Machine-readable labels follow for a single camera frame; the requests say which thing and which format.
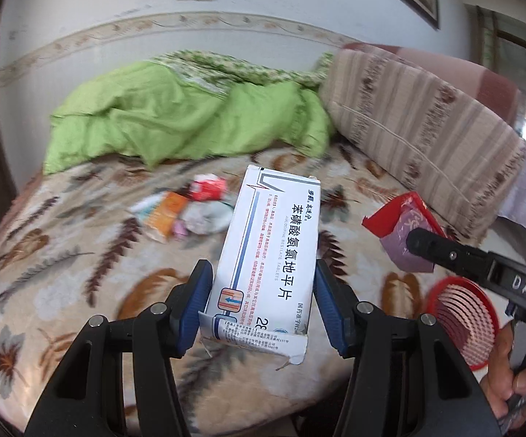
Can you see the red plastic trash basket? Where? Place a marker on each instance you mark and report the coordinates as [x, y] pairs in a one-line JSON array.
[[468, 317]]

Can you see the right hand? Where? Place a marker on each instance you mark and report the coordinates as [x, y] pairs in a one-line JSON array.
[[501, 383]]

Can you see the red tissue pack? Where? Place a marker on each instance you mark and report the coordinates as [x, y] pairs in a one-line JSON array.
[[207, 187]]

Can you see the crumpled white tissue wad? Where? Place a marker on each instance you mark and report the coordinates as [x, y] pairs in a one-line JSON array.
[[207, 217]]

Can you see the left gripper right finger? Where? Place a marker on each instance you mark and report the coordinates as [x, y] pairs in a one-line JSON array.
[[408, 377]]

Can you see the red bag purple contents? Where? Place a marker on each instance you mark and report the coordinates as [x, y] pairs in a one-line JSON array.
[[392, 224]]

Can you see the green quilt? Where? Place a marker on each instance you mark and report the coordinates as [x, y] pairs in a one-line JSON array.
[[190, 105]]

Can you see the pink crumpled paper ball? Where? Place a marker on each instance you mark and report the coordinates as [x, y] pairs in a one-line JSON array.
[[179, 230]]

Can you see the white medicine box blue stripe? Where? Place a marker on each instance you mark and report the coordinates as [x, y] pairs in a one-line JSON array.
[[262, 289]]

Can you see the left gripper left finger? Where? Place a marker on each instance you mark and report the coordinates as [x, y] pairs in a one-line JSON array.
[[84, 396]]

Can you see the striped beige pillow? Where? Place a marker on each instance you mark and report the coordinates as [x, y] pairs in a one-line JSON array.
[[460, 156]]

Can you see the orange medicine box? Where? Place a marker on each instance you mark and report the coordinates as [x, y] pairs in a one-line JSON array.
[[159, 224]]

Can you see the teal tissue pack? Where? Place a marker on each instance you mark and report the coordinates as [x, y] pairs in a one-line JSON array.
[[147, 204]]

